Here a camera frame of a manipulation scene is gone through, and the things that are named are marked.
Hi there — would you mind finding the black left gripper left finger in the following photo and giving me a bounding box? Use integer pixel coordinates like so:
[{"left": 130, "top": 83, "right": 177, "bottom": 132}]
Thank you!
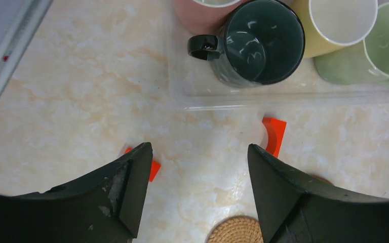
[{"left": 0, "top": 142, "right": 153, "bottom": 242}]

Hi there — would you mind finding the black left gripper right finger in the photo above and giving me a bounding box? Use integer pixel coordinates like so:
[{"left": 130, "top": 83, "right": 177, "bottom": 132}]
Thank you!
[{"left": 248, "top": 144, "right": 389, "bottom": 242}]

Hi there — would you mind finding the dark green mug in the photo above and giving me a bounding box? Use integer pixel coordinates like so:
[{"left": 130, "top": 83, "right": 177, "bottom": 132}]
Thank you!
[{"left": 187, "top": 0, "right": 305, "bottom": 88}]

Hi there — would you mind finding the dark wooden round coaster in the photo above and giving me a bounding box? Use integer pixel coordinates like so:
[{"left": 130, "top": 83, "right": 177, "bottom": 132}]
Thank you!
[{"left": 311, "top": 175, "right": 333, "bottom": 185}]

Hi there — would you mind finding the small orange rectangular block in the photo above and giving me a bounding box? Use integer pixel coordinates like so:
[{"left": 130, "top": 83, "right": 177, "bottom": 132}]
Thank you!
[{"left": 121, "top": 147, "right": 161, "bottom": 182}]

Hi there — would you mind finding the orange plastic piece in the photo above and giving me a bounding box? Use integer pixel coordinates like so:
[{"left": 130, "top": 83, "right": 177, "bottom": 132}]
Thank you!
[{"left": 262, "top": 117, "right": 287, "bottom": 158}]

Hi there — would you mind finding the clear plastic tray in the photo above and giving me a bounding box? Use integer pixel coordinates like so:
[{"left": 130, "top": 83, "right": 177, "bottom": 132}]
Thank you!
[{"left": 167, "top": 18, "right": 389, "bottom": 110}]

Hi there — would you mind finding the light green mug front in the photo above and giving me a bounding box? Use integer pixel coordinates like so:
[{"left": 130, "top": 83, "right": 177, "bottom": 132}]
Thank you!
[{"left": 314, "top": 2, "right": 389, "bottom": 87}]

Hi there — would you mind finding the yellow mug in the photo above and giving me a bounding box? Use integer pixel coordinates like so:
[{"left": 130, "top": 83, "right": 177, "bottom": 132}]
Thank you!
[{"left": 290, "top": 0, "right": 378, "bottom": 58}]

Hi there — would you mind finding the pink mug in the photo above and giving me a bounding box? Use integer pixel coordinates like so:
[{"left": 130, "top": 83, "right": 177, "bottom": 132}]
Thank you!
[{"left": 172, "top": 0, "right": 246, "bottom": 34}]

